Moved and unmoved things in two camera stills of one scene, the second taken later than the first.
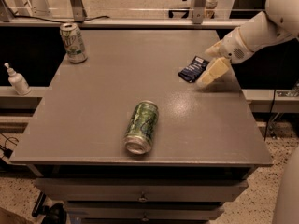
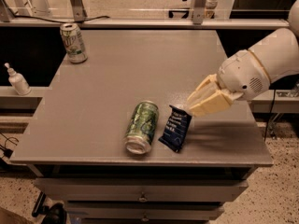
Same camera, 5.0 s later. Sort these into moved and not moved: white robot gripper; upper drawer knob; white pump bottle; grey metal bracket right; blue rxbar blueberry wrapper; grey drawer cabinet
Moved: blue rxbar blueberry wrapper; white robot gripper
Not moved: grey metal bracket right; upper drawer knob; white pump bottle; grey drawer cabinet
